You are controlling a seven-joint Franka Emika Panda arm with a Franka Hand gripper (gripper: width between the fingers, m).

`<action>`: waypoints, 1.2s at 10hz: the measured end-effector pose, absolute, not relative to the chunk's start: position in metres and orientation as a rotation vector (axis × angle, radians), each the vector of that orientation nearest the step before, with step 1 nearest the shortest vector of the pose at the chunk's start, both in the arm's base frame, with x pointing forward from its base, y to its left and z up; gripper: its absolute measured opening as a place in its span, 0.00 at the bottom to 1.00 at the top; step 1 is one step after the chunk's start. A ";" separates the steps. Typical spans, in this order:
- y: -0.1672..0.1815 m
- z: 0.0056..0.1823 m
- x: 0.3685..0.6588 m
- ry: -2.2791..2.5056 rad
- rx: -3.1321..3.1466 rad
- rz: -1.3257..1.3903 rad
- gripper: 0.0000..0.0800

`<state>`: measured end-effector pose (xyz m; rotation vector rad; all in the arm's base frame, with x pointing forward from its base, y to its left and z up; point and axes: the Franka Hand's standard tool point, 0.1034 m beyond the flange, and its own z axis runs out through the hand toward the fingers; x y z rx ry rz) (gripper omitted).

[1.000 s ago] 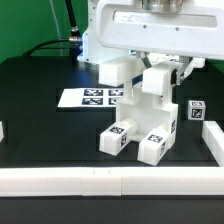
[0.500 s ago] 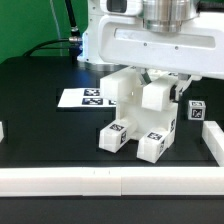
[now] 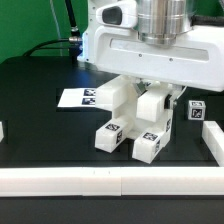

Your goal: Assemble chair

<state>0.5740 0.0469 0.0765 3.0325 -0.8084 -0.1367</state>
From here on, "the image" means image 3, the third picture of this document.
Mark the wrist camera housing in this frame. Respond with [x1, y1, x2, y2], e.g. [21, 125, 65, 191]
[96, 0, 138, 28]

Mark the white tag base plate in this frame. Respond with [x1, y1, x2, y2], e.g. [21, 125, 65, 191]
[57, 88, 95, 108]

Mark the white tagged cube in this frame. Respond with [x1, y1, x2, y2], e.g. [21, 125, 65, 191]
[188, 100, 206, 120]

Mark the white right fence rail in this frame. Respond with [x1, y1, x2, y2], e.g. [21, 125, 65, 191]
[202, 121, 224, 167]

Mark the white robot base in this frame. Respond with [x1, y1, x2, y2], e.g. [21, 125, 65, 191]
[77, 0, 100, 67]

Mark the white fence rail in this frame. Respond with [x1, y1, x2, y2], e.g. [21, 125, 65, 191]
[0, 167, 224, 197]
[202, 121, 224, 167]
[0, 121, 4, 142]

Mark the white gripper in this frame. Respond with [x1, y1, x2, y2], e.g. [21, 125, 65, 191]
[94, 26, 224, 109]

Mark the white front fence rail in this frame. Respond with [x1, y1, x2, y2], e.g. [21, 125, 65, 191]
[0, 167, 224, 197]

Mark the white left fence rail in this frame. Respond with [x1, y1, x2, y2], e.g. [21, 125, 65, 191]
[0, 121, 4, 142]

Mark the black cable with connector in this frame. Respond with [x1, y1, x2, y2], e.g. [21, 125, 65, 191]
[21, 0, 84, 58]

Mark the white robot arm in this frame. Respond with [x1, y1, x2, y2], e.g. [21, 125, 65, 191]
[92, 0, 224, 110]

